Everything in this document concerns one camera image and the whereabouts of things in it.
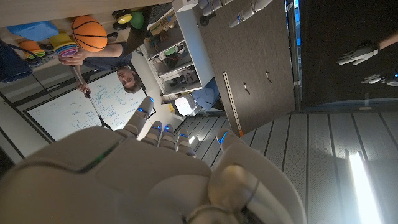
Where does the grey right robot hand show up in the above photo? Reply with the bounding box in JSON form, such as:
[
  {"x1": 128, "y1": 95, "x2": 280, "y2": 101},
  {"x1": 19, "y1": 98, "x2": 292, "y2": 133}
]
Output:
[{"x1": 0, "y1": 96, "x2": 308, "y2": 224}]

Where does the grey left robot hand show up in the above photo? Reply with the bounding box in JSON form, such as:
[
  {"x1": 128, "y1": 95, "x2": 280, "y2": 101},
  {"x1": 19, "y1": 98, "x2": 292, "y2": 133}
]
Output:
[{"x1": 198, "y1": 0, "x2": 274, "y2": 29}]

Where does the thin black stick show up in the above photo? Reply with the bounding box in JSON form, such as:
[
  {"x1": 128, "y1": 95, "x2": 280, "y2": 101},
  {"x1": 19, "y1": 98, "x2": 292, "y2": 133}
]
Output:
[{"x1": 70, "y1": 65, "x2": 113, "y2": 130}]

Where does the bare person forearm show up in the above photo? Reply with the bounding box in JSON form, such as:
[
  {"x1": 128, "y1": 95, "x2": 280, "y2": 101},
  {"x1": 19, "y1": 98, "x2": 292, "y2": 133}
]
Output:
[{"x1": 377, "y1": 30, "x2": 398, "y2": 50}]

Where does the orange toy basketball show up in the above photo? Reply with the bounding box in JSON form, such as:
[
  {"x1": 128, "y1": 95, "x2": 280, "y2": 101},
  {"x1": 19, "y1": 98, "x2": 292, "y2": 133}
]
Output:
[{"x1": 70, "y1": 15, "x2": 108, "y2": 53}]

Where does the dark wooden door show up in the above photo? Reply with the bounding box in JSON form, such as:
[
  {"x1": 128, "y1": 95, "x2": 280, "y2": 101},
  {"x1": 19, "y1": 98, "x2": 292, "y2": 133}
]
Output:
[{"x1": 194, "y1": 0, "x2": 296, "y2": 136}]

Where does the white shelf cabinet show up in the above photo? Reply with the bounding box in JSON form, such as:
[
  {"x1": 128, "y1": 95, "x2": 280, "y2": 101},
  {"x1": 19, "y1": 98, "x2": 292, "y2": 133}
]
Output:
[{"x1": 138, "y1": 6, "x2": 215, "y2": 96}]

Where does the cardboard box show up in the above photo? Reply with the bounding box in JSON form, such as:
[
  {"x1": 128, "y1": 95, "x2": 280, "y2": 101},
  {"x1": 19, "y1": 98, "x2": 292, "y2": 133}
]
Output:
[{"x1": 148, "y1": 9, "x2": 177, "y2": 37}]

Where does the blue bag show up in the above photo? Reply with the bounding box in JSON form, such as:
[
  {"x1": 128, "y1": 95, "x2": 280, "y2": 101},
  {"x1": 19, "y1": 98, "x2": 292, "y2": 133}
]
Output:
[{"x1": 192, "y1": 77, "x2": 220, "y2": 111}]

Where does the white rounded container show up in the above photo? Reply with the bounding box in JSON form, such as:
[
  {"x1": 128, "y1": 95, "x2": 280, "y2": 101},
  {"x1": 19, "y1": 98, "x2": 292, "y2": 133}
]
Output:
[{"x1": 174, "y1": 95, "x2": 203, "y2": 116}]

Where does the green dome button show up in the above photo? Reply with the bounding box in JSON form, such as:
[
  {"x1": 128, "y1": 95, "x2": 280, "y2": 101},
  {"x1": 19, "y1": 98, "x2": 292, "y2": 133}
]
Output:
[{"x1": 129, "y1": 11, "x2": 146, "y2": 30}]

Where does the open dark laptop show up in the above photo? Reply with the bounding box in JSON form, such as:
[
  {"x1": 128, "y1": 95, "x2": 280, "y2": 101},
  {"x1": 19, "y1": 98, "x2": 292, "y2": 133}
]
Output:
[{"x1": 124, "y1": 2, "x2": 174, "y2": 57}]

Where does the man in navy polo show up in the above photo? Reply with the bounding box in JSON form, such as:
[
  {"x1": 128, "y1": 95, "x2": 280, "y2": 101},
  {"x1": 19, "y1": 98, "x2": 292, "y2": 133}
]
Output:
[{"x1": 58, "y1": 42, "x2": 142, "y2": 94}]

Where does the stack of coloured cups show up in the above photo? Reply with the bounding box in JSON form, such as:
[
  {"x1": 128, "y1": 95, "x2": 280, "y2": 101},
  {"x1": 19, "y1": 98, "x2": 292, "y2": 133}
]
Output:
[{"x1": 49, "y1": 32, "x2": 79, "y2": 58}]

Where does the small orange cup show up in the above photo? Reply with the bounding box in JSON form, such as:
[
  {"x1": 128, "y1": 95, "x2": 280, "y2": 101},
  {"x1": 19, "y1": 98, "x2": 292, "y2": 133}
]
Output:
[{"x1": 17, "y1": 39, "x2": 46, "y2": 60}]

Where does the whiteboard with black frame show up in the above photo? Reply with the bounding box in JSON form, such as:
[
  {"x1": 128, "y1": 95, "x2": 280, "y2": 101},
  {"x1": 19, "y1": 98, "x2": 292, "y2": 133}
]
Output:
[{"x1": 24, "y1": 71, "x2": 156, "y2": 142}]

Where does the perforated metal rail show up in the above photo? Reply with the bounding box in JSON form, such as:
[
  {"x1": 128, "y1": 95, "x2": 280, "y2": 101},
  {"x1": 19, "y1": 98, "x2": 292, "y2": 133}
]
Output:
[{"x1": 222, "y1": 72, "x2": 243, "y2": 138}]

